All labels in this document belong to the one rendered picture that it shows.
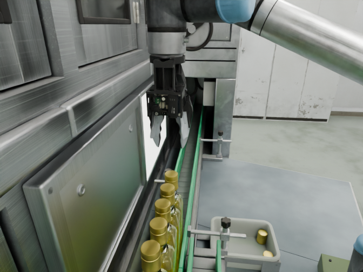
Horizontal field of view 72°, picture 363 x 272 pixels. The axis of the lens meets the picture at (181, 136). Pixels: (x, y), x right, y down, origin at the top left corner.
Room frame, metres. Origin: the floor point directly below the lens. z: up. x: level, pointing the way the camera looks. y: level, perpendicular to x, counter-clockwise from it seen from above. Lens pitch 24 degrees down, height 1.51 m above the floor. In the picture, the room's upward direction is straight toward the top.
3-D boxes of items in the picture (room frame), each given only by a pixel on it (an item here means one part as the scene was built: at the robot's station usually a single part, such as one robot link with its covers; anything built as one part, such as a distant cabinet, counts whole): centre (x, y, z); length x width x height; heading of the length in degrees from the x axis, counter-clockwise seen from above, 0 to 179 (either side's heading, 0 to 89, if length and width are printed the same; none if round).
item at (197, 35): (1.37, -0.05, 1.49); 0.21 x 0.05 x 0.21; 83
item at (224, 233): (0.54, -0.10, 0.95); 0.17 x 0.03 x 0.12; 83
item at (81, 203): (0.71, 0.14, 1.15); 0.90 x 0.03 x 0.34; 173
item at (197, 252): (0.54, -0.08, 0.85); 0.09 x 0.04 x 0.07; 83
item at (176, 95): (0.51, 0.03, 1.39); 0.09 x 0.08 x 0.12; 174
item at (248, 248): (0.64, -0.21, 0.80); 0.22 x 0.17 x 0.09; 83
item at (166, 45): (0.52, 0.03, 1.47); 0.08 x 0.08 x 0.05
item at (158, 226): (0.37, 0.04, 1.14); 0.04 x 0.04 x 0.04
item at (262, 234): (0.69, -0.30, 0.79); 0.04 x 0.04 x 0.04
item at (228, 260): (0.65, -0.19, 0.79); 0.27 x 0.17 x 0.08; 83
